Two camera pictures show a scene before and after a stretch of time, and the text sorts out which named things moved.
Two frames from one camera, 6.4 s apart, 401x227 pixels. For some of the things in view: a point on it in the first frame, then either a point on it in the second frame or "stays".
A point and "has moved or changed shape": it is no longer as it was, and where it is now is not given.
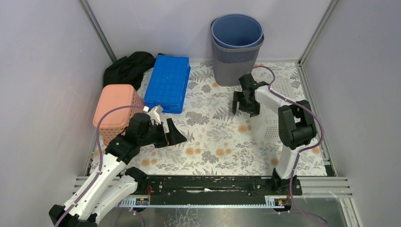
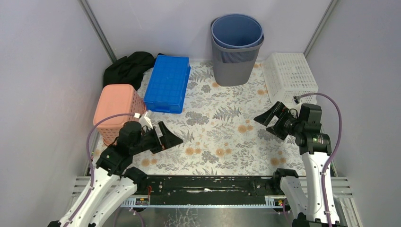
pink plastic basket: [111, 96] stays
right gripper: [238, 97] -> [279, 110]
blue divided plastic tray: [168, 83] stays
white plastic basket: [265, 126] has moved or changed shape
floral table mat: [219, 142] stays
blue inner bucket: [237, 30] stays
